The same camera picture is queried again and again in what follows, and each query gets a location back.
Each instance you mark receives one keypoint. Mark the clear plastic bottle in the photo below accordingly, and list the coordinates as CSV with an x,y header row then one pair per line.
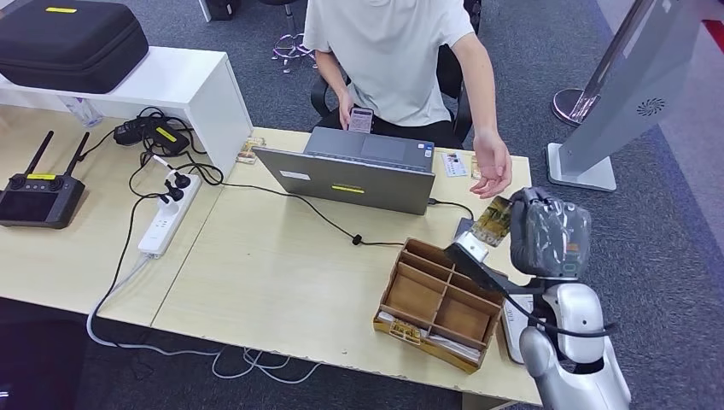
x,y
82,111

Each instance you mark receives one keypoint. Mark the white kiosk stand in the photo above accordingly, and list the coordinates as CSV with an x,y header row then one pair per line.
x,y
639,68

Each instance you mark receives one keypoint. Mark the white power strip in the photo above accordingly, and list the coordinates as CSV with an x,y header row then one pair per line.
x,y
168,222

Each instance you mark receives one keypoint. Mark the black carry case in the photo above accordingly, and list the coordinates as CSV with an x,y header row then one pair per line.
x,y
68,45

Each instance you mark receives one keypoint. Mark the black office chair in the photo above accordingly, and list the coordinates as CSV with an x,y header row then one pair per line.
x,y
449,73

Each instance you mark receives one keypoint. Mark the person's left forearm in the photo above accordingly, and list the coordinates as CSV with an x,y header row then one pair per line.
x,y
486,107

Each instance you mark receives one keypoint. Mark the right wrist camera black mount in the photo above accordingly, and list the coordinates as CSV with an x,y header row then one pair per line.
x,y
470,246

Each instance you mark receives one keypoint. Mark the grey laptop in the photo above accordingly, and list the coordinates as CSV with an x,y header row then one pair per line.
x,y
348,187

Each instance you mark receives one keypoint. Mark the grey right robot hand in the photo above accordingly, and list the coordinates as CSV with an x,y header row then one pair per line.
x,y
551,237

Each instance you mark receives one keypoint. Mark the person's left hand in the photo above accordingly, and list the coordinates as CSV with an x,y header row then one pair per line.
x,y
496,164

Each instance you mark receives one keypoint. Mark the chrome stool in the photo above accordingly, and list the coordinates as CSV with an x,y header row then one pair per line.
x,y
290,22

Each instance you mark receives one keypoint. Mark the black box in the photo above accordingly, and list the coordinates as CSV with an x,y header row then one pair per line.
x,y
221,8

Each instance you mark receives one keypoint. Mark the person's right forearm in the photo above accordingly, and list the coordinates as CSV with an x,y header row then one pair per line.
x,y
331,73

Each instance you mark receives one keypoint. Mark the smartphone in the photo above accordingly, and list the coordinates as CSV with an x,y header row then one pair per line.
x,y
362,120

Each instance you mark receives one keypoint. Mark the white card reader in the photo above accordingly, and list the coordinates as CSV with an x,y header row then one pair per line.
x,y
512,328

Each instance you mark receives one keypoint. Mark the black power plug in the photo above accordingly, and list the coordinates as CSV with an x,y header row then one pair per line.
x,y
173,194
181,180

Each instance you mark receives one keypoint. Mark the person's right hand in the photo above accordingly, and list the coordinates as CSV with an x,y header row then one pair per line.
x,y
345,110

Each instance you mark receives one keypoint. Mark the white shelf riser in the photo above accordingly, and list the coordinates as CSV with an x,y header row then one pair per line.
x,y
186,85

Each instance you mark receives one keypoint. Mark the white card stack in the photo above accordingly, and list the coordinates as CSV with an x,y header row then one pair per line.
x,y
452,348

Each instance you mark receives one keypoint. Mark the black remote controller with antennas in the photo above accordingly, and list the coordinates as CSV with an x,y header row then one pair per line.
x,y
37,201

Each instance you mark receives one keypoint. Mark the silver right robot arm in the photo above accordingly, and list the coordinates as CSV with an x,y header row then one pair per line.
x,y
577,317

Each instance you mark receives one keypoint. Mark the black bulky object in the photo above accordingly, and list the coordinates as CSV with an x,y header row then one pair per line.
x,y
39,368

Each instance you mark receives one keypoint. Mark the person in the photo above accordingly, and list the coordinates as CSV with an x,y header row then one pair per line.
x,y
390,56

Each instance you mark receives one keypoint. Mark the white ID card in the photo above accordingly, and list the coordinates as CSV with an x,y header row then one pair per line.
x,y
455,164

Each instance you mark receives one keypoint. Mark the chrome stanchion post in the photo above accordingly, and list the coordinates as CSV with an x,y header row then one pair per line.
x,y
571,107

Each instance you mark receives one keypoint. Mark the wooden organiser box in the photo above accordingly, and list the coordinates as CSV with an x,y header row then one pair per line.
x,y
418,294

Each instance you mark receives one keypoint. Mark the grey USB hub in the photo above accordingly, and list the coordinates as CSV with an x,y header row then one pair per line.
x,y
464,226

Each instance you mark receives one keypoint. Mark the black charger with yellow label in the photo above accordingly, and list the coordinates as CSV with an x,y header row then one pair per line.
x,y
161,137

